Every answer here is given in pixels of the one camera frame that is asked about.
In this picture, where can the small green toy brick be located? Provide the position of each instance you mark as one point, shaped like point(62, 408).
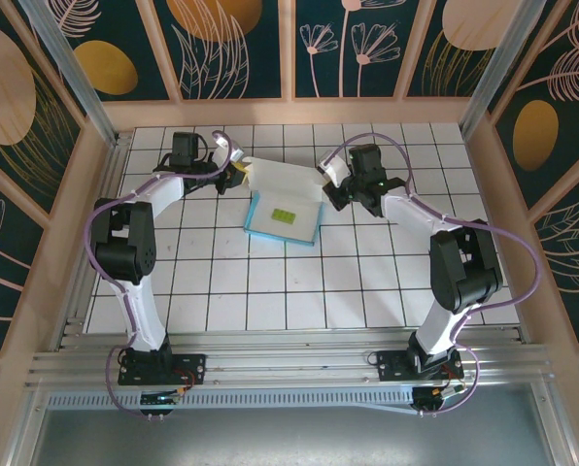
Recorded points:
point(283, 216)

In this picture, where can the teal and white paper box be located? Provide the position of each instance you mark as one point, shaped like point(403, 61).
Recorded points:
point(299, 216)

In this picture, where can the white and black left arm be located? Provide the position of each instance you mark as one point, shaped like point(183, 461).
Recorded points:
point(144, 320)

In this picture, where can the aluminium side rail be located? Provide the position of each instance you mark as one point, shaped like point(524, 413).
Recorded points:
point(90, 242)

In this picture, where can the aluminium corner post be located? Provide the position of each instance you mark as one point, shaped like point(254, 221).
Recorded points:
point(71, 63)
point(503, 58)

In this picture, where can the aluminium mounting rail frame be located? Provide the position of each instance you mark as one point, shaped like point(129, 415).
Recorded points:
point(294, 359)

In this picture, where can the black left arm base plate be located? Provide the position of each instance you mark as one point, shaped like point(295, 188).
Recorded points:
point(194, 366)

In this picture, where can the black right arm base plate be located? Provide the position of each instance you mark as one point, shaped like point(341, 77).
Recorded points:
point(391, 366)

